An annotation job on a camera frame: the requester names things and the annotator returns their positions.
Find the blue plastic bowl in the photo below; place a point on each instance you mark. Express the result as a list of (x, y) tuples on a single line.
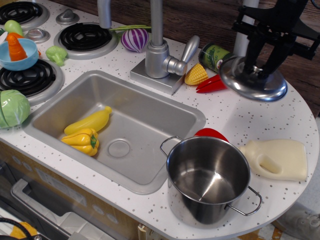
[(29, 47)]

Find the grey sneaker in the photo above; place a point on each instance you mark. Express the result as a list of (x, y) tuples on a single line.
[(299, 222)]

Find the red toy chili pepper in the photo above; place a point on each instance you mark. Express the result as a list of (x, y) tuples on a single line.
[(212, 84)]

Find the stainless steel pot lid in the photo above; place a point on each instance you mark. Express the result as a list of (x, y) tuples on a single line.
[(250, 84)]

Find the toy corn cob piece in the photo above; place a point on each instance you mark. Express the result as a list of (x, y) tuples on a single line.
[(196, 75)]

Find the grey post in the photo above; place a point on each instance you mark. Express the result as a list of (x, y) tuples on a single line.
[(104, 13), (241, 41)]

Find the light green toy pear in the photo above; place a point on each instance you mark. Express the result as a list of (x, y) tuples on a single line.
[(12, 26)]

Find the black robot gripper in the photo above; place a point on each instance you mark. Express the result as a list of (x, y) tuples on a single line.
[(275, 23)]

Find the grey stove knob upper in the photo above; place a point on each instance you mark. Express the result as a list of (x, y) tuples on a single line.
[(68, 17)]

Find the green pea can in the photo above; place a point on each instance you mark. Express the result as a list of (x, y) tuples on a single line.
[(212, 56)]

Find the grey post right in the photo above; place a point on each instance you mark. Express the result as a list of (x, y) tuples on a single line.
[(241, 41)]

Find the silver toy faucet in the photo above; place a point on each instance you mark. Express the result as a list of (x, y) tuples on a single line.
[(160, 70)]

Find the toy oven door handle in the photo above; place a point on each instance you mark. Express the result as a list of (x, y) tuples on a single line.
[(43, 206)]

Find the grey stove knob lower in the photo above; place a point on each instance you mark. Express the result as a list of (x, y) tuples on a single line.
[(38, 35)]

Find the green toy broccoli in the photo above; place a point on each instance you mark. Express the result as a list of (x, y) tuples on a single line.
[(56, 54)]

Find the black stove burner back left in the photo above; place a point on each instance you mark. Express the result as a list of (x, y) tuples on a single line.
[(29, 15)]

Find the yellow toy squash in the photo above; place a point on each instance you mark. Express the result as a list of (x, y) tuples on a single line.
[(97, 121)]

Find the black stove burner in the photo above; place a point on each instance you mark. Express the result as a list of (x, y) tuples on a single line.
[(86, 41), (29, 15), (38, 83)]

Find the cream toy detergent bottle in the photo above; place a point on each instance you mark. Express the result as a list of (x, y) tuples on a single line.
[(278, 159)]

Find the black stove burner front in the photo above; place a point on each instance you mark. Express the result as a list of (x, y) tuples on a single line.
[(38, 83)]

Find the green toy cabbage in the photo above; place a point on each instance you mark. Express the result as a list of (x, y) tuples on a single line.
[(14, 108)]

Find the red toy tomato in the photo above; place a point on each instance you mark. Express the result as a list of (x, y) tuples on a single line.
[(209, 133)]

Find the grey stove knob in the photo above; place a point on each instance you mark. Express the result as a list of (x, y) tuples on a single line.
[(38, 35), (68, 17)]

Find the grey post left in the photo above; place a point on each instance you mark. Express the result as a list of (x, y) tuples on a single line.
[(104, 13)]

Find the purple toy onion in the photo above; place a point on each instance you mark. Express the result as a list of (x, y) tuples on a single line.
[(133, 37)]

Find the black stove burner back right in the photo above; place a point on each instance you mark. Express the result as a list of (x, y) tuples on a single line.
[(86, 41)]

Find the orange toy carrot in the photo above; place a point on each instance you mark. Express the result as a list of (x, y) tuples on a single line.
[(15, 49)]

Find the yellow toy bell pepper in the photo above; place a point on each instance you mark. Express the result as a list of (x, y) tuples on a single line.
[(84, 140)]

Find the silver toy sink basin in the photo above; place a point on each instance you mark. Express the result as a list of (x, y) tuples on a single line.
[(129, 145)]

